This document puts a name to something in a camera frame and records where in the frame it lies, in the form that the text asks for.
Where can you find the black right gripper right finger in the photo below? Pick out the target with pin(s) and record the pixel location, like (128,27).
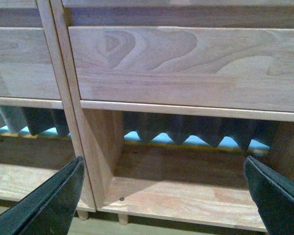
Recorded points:
(273,195)

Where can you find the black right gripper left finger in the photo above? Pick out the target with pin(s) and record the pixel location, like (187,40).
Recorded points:
(50,208)

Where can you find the left wooden shelf unit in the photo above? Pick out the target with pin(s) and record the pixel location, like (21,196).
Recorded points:
(35,99)

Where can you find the wooden shelf unit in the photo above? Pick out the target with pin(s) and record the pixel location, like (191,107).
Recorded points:
(189,183)
(35,99)

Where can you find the right wooden shelf unit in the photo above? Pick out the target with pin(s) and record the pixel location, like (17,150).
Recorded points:
(189,183)

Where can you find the dark grey curtain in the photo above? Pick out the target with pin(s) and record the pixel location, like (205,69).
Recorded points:
(246,134)

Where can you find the right lower wooden drawer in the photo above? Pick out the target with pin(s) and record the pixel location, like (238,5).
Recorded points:
(242,68)

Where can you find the wooden drawer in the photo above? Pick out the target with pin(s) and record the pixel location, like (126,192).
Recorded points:
(26,69)
(242,68)

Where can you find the left lower wooden drawer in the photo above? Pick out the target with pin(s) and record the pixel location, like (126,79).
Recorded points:
(26,69)

